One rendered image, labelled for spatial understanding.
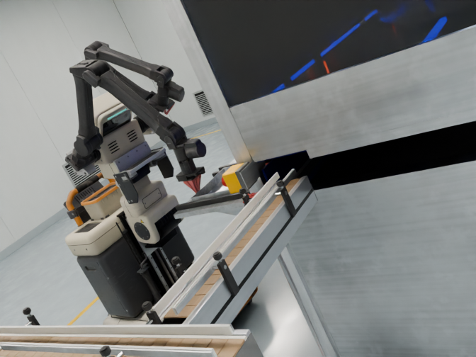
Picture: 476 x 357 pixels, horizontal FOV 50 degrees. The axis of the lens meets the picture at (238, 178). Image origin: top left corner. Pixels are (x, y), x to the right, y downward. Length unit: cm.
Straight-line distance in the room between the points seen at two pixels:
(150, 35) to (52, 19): 163
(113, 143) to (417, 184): 144
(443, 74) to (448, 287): 66
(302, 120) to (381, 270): 54
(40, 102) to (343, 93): 653
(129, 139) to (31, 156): 497
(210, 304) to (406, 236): 69
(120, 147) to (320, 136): 120
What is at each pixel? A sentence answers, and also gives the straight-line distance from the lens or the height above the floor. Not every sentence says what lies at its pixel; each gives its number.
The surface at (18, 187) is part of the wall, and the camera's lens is 722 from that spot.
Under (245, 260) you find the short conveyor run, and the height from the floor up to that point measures 92.
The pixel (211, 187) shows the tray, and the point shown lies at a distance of 207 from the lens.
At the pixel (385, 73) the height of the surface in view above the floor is 117.
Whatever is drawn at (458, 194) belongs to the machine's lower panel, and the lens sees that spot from 150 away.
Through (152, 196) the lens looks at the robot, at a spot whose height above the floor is 85.
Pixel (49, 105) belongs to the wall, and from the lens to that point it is 777.
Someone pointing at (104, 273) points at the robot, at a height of 59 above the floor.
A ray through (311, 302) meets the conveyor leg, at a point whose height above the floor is 61.
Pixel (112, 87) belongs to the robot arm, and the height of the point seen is 141.
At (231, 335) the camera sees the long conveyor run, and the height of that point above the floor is 93.
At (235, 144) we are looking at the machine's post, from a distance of 166.
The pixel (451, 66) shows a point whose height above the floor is 114.
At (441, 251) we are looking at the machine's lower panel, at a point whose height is 61.
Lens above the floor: 145
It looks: 16 degrees down
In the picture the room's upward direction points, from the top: 25 degrees counter-clockwise
